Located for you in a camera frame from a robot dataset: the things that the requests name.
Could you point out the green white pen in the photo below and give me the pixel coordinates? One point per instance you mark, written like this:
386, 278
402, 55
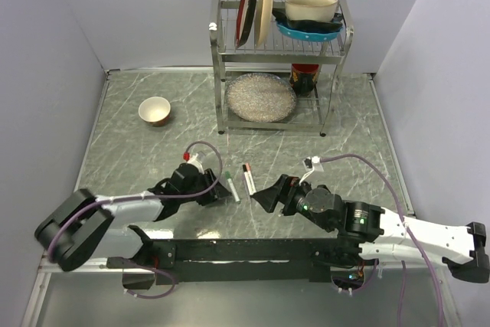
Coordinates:
233, 190

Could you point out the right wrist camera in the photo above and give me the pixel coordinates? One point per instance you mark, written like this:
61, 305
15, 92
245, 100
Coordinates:
313, 164

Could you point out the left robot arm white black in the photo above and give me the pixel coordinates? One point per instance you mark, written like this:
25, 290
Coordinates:
87, 226

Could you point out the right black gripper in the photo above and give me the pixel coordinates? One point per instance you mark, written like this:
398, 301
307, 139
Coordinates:
289, 185

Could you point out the cream ceramic bowl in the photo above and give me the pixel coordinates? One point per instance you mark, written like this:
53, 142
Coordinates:
311, 10

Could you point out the speckled grey plate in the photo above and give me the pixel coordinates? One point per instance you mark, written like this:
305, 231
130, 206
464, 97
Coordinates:
260, 98

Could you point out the beige plate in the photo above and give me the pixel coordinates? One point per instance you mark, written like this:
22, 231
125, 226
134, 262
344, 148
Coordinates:
262, 21

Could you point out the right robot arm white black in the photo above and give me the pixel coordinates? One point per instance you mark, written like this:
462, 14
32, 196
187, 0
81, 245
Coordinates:
369, 232

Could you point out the red black mug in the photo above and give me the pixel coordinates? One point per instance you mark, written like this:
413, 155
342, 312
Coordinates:
303, 78

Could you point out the small cream bowl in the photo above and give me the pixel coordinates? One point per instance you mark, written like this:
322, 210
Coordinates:
155, 110

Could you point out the blue dotted dish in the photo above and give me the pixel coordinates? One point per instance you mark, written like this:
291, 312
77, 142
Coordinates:
308, 36

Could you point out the white pen orange cap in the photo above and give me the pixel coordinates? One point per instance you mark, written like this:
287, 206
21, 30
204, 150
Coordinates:
251, 181

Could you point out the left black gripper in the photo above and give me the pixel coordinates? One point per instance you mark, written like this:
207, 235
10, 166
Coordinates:
220, 191

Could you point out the black dish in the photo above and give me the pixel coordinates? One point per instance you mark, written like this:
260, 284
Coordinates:
307, 25

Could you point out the steel dish rack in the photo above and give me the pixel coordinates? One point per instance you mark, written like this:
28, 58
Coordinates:
275, 56

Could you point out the red black plate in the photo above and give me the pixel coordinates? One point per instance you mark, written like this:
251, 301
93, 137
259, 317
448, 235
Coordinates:
244, 22

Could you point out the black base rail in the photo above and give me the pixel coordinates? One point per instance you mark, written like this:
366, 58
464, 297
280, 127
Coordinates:
208, 260

